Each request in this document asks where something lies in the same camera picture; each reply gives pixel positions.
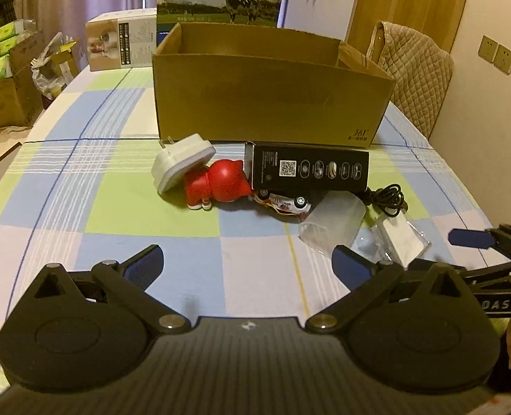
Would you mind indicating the clear plastic cup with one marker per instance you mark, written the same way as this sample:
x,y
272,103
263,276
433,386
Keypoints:
x,y
333,222

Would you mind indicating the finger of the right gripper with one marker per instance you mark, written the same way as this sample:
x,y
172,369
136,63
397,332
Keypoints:
x,y
471,238
496,276

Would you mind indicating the red cat figurine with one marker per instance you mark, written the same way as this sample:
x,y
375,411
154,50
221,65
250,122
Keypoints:
x,y
223,181

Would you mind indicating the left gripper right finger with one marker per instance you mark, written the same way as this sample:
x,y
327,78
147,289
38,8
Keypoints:
x,y
369,283

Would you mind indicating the black product box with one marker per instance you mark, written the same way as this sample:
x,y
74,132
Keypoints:
x,y
303,167

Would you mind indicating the checkered tablecloth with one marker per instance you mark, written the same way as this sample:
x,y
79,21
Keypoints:
x,y
80,191

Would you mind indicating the white power adapter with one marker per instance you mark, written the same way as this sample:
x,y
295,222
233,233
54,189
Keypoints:
x,y
178,158

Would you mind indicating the blue flat box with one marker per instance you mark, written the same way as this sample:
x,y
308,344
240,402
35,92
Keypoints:
x,y
162,34

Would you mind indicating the clear plastic case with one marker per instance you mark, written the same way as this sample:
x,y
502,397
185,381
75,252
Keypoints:
x,y
392,239

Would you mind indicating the cardboard box with tissues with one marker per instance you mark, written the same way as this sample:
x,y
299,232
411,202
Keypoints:
x,y
20,100

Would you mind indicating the white appliance box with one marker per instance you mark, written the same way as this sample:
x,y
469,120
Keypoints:
x,y
121,39

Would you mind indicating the white plastic bag clutter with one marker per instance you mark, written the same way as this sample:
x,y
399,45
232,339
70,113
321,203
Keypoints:
x,y
57,66

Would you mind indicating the small toy car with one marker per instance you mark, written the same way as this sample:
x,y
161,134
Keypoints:
x,y
286,205

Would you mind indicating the brown cardboard box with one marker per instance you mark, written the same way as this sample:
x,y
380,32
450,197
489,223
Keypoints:
x,y
259,83

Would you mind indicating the wall socket plates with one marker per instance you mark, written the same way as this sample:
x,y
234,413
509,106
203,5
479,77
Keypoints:
x,y
496,54

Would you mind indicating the quilted chair cover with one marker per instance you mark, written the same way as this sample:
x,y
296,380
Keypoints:
x,y
421,71

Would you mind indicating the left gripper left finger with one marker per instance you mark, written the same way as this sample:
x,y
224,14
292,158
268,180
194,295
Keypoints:
x,y
126,283

